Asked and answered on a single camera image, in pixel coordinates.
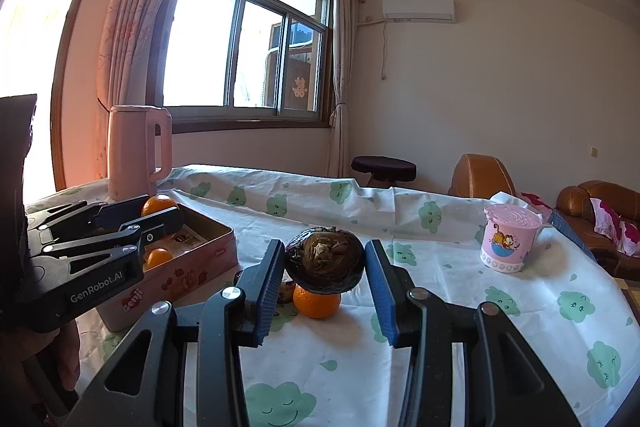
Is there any orange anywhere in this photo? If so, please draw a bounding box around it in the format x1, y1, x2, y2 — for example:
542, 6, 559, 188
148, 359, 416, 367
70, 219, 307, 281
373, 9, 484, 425
142, 247, 174, 272
292, 284, 342, 320
141, 194, 179, 218

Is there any printed paper leaflet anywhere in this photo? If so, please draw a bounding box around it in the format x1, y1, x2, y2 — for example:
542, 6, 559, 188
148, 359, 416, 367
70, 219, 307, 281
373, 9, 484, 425
167, 227, 203, 255

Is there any brown leather armchair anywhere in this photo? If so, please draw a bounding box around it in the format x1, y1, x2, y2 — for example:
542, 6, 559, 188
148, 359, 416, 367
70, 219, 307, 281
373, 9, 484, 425
447, 153, 523, 202

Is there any pink floral cushion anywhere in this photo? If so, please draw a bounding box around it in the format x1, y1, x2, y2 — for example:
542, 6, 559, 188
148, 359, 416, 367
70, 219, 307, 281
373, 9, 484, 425
590, 197, 640, 255

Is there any white air conditioner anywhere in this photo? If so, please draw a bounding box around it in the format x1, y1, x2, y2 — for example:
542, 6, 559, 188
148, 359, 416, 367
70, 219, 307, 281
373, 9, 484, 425
382, 0, 457, 25

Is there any white air conditioner pipe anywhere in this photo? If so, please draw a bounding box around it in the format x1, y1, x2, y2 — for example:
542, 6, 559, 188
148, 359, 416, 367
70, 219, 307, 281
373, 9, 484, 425
357, 19, 392, 81

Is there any pink cartoon cup with lid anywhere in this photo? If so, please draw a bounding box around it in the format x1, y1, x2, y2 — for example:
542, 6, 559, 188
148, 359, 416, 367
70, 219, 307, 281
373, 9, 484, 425
480, 204, 544, 275

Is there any wooden framed balcony door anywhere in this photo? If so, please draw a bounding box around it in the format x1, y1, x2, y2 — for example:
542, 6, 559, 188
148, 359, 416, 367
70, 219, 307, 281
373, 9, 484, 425
22, 0, 98, 198

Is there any large brown-purple round fruit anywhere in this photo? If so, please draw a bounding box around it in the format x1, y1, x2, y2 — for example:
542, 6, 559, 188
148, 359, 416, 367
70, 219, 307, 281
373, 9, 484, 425
284, 227, 366, 295

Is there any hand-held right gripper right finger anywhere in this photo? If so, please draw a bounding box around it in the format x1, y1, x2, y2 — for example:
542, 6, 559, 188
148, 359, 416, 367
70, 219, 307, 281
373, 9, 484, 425
364, 238, 583, 427

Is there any wide pink curtain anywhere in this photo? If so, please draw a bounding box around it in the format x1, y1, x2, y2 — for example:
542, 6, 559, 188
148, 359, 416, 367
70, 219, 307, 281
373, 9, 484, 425
95, 0, 216, 188

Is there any white tablecloth with green clouds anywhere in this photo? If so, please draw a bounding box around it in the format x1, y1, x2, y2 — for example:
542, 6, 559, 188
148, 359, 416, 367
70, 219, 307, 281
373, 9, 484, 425
25, 164, 640, 427

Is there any dark round stool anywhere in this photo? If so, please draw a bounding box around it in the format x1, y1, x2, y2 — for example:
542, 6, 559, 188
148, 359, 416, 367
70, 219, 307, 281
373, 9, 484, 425
351, 155, 417, 188

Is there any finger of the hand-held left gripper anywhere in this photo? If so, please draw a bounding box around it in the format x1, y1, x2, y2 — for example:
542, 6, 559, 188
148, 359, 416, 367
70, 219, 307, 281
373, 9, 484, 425
24, 194, 152, 238
41, 207, 185, 280

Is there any narrow pink curtain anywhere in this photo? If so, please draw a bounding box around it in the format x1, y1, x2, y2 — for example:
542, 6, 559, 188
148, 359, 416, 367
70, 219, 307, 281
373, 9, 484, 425
325, 0, 366, 178

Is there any brown leather sofa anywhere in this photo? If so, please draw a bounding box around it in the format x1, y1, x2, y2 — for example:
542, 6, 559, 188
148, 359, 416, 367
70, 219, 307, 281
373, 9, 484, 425
556, 179, 640, 280

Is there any sliding glass window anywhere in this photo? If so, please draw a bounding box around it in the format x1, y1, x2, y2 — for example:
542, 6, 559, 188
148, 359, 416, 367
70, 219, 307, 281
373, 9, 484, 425
150, 0, 335, 128

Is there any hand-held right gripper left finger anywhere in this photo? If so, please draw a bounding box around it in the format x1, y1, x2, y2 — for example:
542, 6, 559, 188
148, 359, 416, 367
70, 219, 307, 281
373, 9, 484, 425
75, 238, 287, 427

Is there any pink electric kettle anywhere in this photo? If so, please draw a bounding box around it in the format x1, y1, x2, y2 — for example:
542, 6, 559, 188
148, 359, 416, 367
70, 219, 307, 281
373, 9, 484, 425
107, 105, 173, 202

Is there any pink metal tin box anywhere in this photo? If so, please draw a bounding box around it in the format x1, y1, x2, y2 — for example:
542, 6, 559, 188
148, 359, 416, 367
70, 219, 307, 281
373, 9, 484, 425
95, 202, 238, 333

